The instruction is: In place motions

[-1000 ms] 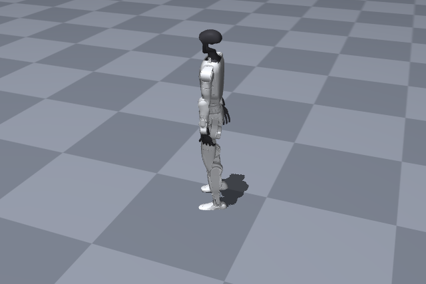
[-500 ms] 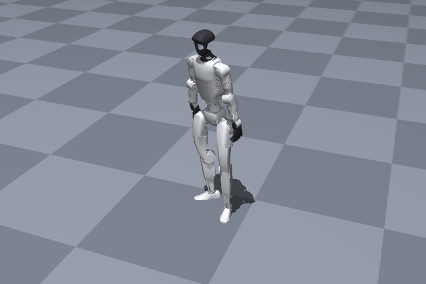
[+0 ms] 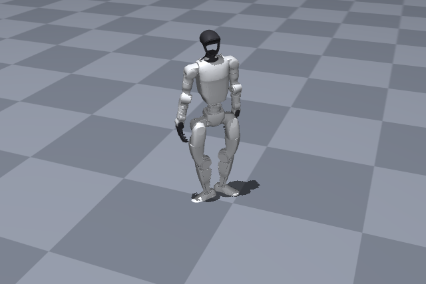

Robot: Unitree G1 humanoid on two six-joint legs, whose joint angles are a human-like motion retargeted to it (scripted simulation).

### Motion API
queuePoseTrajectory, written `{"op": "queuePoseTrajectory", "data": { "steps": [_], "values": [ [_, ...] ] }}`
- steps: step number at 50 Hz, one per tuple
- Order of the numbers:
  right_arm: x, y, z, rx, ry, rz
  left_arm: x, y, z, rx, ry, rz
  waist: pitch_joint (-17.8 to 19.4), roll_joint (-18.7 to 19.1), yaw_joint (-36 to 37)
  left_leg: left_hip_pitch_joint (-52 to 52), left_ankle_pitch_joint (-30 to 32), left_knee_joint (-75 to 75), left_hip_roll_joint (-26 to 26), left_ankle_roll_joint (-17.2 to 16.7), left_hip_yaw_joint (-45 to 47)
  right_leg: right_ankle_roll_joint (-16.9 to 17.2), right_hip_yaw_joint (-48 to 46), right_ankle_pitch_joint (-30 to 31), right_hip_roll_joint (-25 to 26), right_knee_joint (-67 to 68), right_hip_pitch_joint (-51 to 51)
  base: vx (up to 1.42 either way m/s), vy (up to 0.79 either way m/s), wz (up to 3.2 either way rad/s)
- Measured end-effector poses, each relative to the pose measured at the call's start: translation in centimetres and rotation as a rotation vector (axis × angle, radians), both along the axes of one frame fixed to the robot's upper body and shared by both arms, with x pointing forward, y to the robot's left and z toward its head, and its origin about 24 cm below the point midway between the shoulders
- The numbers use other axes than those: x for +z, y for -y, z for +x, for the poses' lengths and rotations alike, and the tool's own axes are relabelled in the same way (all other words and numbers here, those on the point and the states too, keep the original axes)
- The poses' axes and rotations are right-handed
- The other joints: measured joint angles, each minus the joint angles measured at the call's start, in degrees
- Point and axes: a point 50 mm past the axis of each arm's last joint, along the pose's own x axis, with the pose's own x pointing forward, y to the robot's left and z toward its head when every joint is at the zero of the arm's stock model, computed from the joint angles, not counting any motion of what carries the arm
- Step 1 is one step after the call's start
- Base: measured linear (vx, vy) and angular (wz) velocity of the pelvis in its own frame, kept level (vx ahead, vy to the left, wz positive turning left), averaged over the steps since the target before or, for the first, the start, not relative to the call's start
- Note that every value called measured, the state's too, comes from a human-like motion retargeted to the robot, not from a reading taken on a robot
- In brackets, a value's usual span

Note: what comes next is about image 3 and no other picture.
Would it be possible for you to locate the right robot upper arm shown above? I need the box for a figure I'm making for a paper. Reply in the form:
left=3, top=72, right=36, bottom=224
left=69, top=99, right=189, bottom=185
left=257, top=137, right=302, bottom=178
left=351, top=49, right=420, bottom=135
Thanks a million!
left=181, top=63, right=199, bottom=104

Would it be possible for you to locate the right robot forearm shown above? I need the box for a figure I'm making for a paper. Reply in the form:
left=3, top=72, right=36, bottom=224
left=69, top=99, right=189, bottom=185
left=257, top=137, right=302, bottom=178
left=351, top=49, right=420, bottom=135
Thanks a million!
left=175, top=94, right=188, bottom=127

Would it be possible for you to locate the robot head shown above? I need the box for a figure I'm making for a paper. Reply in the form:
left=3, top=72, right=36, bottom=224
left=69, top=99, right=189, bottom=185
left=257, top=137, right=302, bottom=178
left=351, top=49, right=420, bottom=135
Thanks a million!
left=200, top=30, right=220, bottom=63

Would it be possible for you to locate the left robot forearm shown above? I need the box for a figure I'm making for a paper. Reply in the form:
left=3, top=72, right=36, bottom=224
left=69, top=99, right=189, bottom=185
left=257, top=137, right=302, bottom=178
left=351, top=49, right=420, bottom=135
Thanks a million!
left=231, top=91, right=242, bottom=114

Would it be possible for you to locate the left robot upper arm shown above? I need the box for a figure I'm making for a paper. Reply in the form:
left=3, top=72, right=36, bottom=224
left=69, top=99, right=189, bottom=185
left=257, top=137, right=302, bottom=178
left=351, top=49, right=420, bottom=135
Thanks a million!
left=225, top=56, right=242, bottom=94

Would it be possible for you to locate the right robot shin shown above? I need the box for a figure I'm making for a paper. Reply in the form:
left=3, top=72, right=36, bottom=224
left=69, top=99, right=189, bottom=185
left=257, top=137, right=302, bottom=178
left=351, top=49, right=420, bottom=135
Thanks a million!
left=195, top=154, right=211, bottom=195

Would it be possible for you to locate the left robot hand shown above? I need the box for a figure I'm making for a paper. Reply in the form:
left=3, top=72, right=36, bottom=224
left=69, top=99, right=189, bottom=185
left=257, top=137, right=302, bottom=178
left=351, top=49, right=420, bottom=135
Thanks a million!
left=223, top=110, right=240, bottom=130

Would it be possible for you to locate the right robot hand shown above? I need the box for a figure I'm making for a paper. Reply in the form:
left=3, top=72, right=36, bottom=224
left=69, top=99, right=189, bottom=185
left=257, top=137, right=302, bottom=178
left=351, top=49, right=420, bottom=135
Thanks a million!
left=176, top=122, right=188, bottom=142

